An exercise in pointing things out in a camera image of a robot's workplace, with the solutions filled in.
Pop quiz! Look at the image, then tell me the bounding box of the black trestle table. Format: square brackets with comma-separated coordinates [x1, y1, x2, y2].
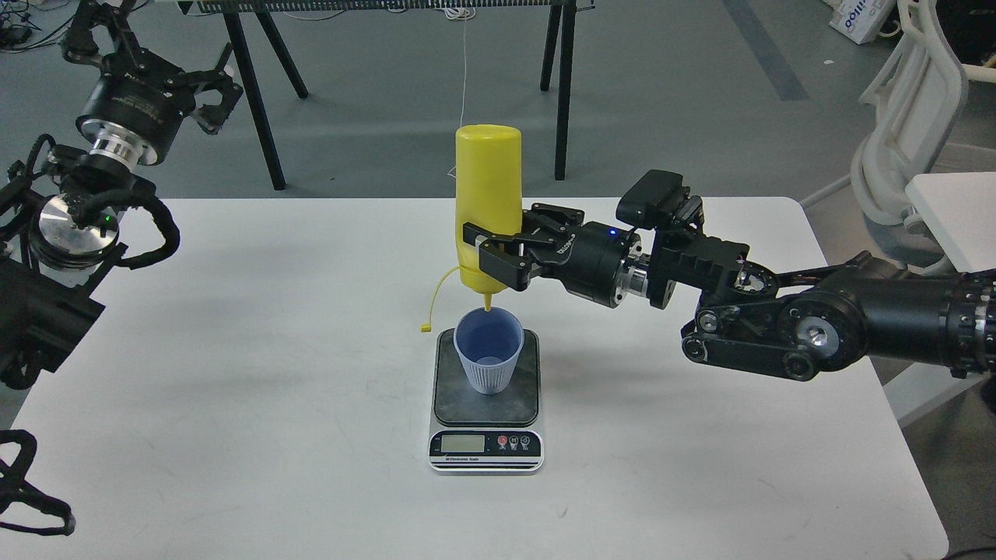
[170, 1, 579, 198]

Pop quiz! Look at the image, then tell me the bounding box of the white cardboard box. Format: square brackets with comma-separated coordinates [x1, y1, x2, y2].
[826, 0, 896, 44]

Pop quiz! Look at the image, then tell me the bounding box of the yellow squeeze bottle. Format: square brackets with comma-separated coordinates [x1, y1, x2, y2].
[434, 124, 522, 309]

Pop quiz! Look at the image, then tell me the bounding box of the digital kitchen scale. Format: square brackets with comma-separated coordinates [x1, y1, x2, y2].
[427, 329, 545, 474]

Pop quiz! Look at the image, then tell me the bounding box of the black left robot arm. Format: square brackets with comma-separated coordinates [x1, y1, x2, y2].
[1, 1, 244, 390]

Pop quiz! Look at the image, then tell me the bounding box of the white side table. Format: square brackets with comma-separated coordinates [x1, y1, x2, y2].
[883, 173, 995, 428]

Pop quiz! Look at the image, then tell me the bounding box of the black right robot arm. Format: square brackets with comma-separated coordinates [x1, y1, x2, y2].
[458, 196, 994, 380]

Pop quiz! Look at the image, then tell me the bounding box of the blue plastic cup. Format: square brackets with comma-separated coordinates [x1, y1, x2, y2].
[453, 307, 525, 394]

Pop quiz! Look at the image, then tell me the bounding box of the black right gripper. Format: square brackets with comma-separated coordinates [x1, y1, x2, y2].
[461, 203, 650, 308]

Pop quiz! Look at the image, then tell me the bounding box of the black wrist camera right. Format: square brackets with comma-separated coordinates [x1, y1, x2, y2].
[615, 170, 704, 230]

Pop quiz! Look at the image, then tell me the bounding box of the white office chair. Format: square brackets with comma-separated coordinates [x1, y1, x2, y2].
[801, 1, 994, 275]

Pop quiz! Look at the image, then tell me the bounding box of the white hanging cable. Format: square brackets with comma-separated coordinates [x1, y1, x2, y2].
[445, 6, 471, 129]

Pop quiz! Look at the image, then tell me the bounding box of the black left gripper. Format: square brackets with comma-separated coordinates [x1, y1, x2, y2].
[59, 0, 244, 166]

